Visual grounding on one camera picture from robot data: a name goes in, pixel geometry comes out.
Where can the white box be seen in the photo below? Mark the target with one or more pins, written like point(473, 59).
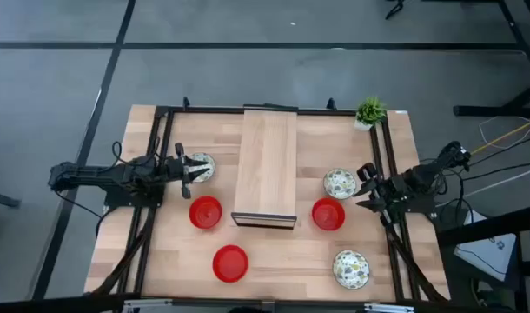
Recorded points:
point(486, 256)

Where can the terrazzo-patterned mini bowl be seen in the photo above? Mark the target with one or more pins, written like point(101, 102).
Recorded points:
point(338, 184)
point(206, 157)
point(351, 269)

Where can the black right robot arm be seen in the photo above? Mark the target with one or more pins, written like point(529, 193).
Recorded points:
point(417, 178)

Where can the black chair foot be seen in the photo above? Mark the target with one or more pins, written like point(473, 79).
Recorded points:
point(0, 199)

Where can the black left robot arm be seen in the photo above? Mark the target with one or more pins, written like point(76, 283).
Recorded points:
point(95, 174)

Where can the small green potted plant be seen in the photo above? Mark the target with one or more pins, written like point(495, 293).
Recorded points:
point(370, 112)

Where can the black desk leg frame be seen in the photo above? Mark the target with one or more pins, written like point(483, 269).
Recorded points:
point(486, 111)

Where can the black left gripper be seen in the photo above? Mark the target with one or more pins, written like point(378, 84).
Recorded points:
point(180, 169)

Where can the black desk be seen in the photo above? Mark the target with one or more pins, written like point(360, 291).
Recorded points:
point(486, 226)

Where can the black aluminium table frame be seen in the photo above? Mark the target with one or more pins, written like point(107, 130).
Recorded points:
point(204, 109)

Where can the black frame clamp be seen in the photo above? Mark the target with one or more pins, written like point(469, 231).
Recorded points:
point(186, 103)
point(331, 104)

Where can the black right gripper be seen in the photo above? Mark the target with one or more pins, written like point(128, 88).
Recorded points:
point(388, 193)

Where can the black stand foot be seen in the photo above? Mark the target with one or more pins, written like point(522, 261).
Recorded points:
point(396, 6)

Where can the red mini bowl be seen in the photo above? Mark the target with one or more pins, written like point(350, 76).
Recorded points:
point(328, 214)
point(230, 263)
point(205, 212)

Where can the black overhead frame beam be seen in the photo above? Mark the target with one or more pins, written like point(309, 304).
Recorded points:
point(52, 304)

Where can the silver beam bracket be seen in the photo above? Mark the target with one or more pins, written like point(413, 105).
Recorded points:
point(388, 308)
point(139, 305)

